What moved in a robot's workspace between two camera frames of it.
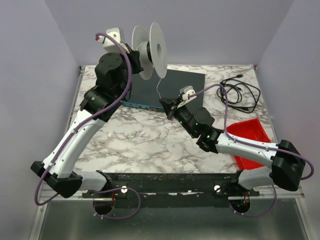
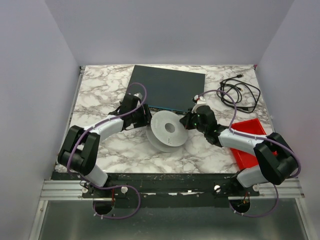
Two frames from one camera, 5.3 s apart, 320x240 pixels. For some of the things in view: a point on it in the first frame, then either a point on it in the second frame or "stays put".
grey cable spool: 152,46 → 166,131
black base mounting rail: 172,190 stays put
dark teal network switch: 148,93 stays put
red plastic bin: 251,129 stays put
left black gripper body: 136,61 → 145,114
